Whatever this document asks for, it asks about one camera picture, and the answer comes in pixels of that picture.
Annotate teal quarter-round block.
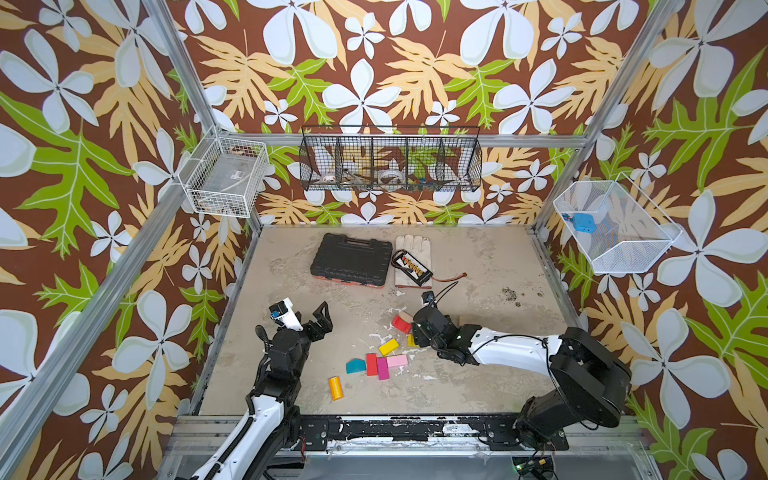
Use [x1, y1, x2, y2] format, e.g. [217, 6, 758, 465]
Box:
[345, 359, 367, 374]

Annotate white wire basket left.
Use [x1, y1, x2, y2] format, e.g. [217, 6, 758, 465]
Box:
[179, 136, 271, 218]

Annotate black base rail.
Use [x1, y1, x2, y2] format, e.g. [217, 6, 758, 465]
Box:
[299, 413, 569, 452]

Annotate blue object in basket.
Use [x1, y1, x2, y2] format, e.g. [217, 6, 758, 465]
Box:
[570, 213, 597, 234]

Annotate magenta rectangular block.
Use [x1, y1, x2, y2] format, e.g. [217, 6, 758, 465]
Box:
[377, 357, 390, 381]

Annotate black wire basket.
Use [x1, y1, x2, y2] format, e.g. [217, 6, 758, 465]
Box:
[298, 125, 483, 192]

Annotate pink rectangular block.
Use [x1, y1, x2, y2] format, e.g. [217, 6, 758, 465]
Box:
[386, 354, 409, 368]

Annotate black charger board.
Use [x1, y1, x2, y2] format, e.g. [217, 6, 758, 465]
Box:
[391, 249, 433, 287]

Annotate white mesh basket right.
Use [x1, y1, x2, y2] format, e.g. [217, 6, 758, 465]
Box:
[554, 174, 683, 276]

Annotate red square block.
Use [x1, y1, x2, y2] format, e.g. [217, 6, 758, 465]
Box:
[365, 353, 378, 376]

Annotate red arch block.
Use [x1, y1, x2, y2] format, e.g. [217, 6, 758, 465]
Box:
[392, 316, 412, 335]

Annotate tape roll in basket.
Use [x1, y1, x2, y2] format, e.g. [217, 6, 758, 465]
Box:
[377, 169, 406, 185]

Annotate black tool case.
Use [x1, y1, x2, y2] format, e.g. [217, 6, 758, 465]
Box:
[310, 233, 394, 288]

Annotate orange cylinder block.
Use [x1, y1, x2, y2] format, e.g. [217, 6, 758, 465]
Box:
[328, 376, 344, 401]

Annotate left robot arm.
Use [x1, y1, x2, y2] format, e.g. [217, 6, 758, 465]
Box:
[192, 298, 333, 480]

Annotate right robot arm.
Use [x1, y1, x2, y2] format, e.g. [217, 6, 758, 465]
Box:
[412, 302, 631, 449]

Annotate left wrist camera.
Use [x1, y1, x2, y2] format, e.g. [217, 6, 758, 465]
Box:
[269, 298, 303, 331]

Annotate yellow rectangular block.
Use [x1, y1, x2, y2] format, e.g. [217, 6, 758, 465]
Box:
[378, 339, 400, 356]

